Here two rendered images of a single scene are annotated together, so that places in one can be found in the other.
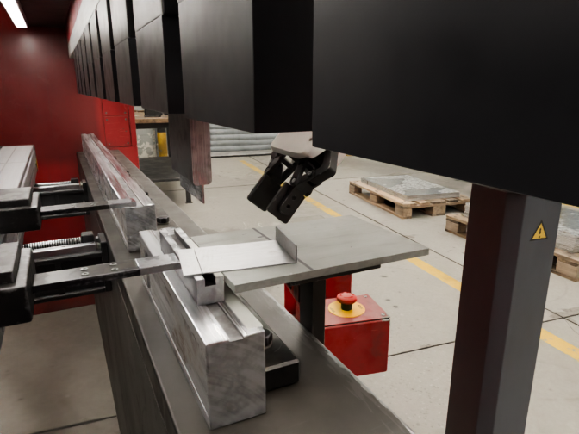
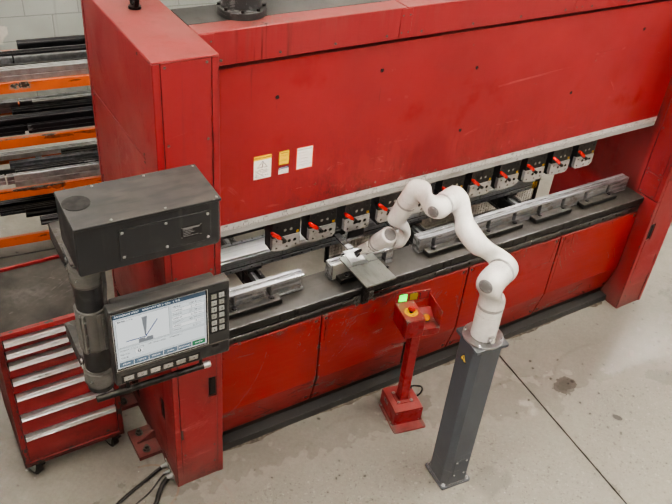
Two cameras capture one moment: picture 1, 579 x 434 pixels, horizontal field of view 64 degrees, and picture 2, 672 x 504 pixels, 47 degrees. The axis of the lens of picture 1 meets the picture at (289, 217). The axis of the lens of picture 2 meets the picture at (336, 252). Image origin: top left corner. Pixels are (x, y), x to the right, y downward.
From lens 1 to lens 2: 3.80 m
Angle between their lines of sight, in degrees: 74
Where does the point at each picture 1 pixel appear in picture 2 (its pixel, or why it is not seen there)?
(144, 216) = (417, 241)
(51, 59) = not seen: hidden behind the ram
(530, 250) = (459, 361)
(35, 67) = not seen: hidden behind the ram
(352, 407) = (333, 291)
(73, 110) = (630, 154)
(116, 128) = (650, 182)
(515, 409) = (448, 426)
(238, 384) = (328, 271)
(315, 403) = (334, 287)
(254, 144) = not seen: outside the picture
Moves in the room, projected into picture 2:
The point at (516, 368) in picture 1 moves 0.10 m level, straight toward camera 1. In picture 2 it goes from (450, 407) to (431, 400)
